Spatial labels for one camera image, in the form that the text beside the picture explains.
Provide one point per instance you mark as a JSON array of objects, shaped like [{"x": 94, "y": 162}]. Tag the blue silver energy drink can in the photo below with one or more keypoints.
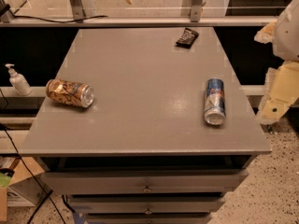
[{"x": 214, "y": 109}]

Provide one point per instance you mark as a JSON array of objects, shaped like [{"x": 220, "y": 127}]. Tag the top grey drawer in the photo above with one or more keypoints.
[{"x": 144, "y": 182}]

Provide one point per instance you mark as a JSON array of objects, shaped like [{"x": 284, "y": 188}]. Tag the cardboard box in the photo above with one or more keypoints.
[{"x": 25, "y": 188}]

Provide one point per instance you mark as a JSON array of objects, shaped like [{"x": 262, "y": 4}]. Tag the metal bracket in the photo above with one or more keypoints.
[
  {"x": 77, "y": 9},
  {"x": 196, "y": 10}
]

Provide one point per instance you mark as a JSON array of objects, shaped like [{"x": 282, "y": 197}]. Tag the grey drawer cabinet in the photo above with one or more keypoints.
[{"x": 148, "y": 111}]

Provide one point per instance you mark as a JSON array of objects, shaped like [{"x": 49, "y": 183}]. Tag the right metal bracket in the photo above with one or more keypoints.
[{"x": 196, "y": 10}]

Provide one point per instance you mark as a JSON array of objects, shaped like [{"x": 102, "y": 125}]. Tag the orange patterned soda can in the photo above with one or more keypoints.
[{"x": 70, "y": 92}]

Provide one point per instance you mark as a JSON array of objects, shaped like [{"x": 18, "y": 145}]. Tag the white pump dispenser bottle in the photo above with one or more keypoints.
[{"x": 18, "y": 81}]

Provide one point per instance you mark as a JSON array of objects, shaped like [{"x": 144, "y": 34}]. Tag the bottom grey drawer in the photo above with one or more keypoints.
[{"x": 149, "y": 219}]

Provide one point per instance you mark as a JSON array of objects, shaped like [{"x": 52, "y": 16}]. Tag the middle grey drawer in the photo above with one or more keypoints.
[{"x": 146, "y": 204}]

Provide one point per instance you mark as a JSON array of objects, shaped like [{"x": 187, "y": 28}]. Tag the green object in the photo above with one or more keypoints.
[{"x": 5, "y": 177}]

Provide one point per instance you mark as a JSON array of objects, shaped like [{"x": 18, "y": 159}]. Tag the left metal bracket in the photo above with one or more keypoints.
[{"x": 77, "y": 9}]

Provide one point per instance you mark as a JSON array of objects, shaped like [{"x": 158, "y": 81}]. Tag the grey drawer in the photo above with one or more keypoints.
[
  {"x": 144, "y": 182},
  {"x": 149, "y": 219},
  {"x": 146, "y": 204}
]

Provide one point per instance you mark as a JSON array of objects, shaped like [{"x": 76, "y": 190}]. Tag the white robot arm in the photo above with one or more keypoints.
[{"x": 286, "y": 35}]

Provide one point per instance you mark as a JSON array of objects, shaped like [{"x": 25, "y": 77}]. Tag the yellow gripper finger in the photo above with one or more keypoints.
[
  {"x": 281, "y": 91},
  {"x": 266, "y": 34}
]

